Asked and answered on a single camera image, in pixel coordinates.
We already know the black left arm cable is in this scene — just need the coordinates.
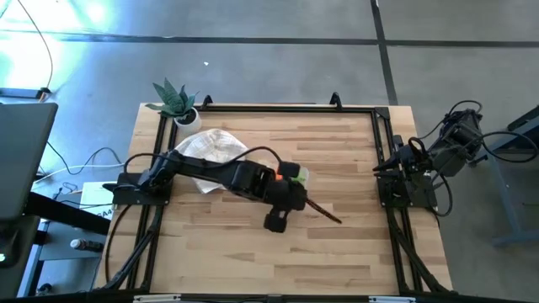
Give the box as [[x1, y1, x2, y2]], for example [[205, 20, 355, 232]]
[[124, 145, 284, 178]]

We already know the clear plastic tupperware container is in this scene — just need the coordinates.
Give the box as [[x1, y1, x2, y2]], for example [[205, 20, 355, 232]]
[[290, 166, 311, 189]]

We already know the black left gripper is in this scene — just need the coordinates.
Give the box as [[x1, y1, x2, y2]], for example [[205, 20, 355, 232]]
[[268, 161, 344, 225]]

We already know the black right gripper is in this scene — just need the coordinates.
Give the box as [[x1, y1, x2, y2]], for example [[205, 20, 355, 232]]
[[372, 140, 429, 182]]

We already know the blue grey table frame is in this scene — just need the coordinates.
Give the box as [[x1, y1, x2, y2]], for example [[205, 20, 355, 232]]
[[464, 104, 539, 247]]

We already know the black desk support bar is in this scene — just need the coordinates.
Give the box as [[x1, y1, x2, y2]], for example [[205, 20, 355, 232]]
[[27, 191, 111, 236]]

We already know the thin floor cable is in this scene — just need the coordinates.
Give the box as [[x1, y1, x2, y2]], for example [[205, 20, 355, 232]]
[[15, 0, 55, 102]]

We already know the white checked cloth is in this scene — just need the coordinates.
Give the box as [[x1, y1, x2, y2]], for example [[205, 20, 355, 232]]
[[174, 128, 249, 194]]

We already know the brown bottle white cap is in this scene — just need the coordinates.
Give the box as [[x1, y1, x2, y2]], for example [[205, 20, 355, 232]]
[[69, 237, 104, 253]]

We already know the white bracket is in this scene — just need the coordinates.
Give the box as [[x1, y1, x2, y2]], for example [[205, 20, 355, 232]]
[[133, 294, 182, 303], [369, 295, 417, 303]]

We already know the grey desk panel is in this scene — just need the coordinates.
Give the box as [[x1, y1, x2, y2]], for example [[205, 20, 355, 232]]
[[0, 102, 59, 222]]

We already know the black computer case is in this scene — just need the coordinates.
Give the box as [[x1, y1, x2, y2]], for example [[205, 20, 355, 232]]
[[0, 214, 41, 298]]

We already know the green artificial plant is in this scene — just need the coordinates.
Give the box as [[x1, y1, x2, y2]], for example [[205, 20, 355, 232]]
[[145, 77, 200, 119]]

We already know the white paper box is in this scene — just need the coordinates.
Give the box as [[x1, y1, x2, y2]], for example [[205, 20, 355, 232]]
[[79, 181, 117, 220]]

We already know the white floor cable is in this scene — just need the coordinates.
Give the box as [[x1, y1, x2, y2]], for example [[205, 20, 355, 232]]
[[35, 162, 126, 184]]

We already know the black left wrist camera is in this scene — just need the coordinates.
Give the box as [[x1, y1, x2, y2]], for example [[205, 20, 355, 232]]
[[263, 208, 291, 234]]

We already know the black aluminium table frame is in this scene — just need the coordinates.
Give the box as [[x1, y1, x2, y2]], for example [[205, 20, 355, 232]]
[[94, 91, 455, 302]]

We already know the white plant pot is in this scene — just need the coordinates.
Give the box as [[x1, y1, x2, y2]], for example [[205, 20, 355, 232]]
[[173, 107, 203, 134]]

